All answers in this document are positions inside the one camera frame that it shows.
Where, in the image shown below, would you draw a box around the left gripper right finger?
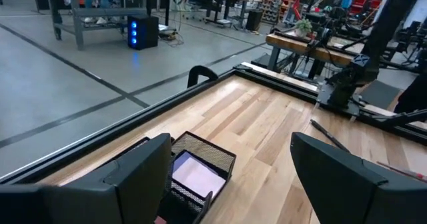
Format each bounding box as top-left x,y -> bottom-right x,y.
290,132 -> 427,224

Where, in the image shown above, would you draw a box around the purple sticky note pad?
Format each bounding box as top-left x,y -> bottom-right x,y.
171,149 -> 201,175

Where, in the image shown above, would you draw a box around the black computer tower blue lights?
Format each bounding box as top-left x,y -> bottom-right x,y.
127,13 -> 160,51

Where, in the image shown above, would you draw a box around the wooden table black legs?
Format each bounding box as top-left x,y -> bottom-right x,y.
265,31 -> 355,82

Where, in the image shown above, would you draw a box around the small potted plant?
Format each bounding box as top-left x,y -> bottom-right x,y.
294,18 -> 314,38

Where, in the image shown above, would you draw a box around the black clamp handle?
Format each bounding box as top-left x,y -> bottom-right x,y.
187,65 -> 220,89

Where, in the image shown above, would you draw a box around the black aluminium table frame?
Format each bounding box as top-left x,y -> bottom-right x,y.
0,62 -> 427,185

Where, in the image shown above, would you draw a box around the black bin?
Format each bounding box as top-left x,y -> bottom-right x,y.
246,9 -> 265,32

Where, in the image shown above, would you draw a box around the black mesh desk organizer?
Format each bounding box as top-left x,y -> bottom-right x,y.
103,130 -> 238,224

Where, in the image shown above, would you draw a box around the pink sticky note pad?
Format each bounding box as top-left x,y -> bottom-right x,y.
172,150 -> 228,199

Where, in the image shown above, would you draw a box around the grey workbench wooden top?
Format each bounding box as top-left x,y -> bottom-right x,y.
46,0 -> 151,51

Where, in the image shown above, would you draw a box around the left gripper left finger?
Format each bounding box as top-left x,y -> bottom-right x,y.
43,133 -> 173,224

